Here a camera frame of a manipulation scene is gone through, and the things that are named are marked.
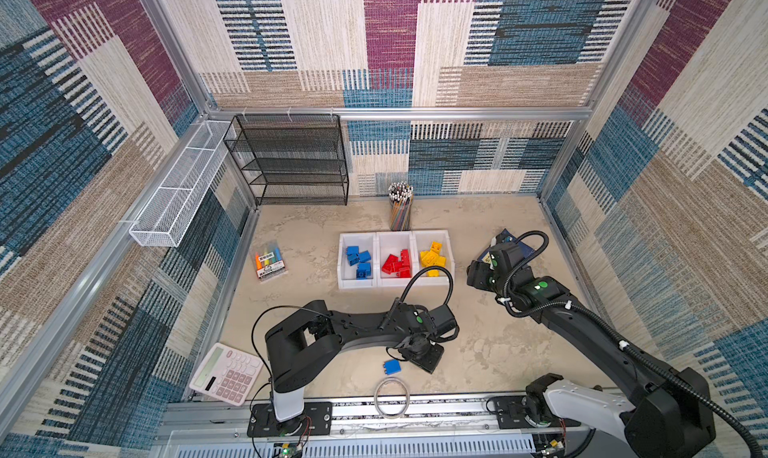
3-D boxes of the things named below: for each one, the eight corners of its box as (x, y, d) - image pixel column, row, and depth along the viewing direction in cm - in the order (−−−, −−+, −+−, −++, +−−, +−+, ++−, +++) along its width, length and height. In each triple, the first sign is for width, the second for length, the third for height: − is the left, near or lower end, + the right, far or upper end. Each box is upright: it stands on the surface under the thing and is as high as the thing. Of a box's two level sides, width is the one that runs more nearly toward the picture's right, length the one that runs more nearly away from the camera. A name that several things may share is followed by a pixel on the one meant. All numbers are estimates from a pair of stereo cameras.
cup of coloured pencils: (391, 234, 111) (392, 197, 97) (389, 218, 116) (389, 182, 102) (411, 232, 112) (414, 196, 97) (408, 217, 117) (411, 180, 102)
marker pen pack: (259, 282, 100) (257, 279, 98) (254, 250, 109) (251, 246, 107) (288, 273, 103) (286, 269, 101) (281, 242, 111) (279, 238, 109)
